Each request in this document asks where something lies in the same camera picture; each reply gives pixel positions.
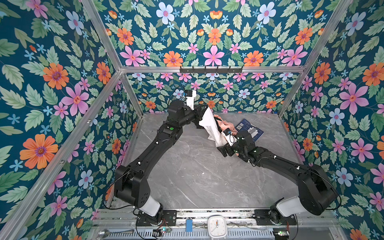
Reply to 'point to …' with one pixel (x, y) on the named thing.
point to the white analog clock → (217, 226)
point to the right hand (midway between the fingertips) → (224, 141)
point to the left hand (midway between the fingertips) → (210, 101)
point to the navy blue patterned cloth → (245, 125)
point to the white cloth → (209, 121)
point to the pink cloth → (225, 125)
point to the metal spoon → (104, 232)
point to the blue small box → (189, 225)
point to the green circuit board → (165, 230)
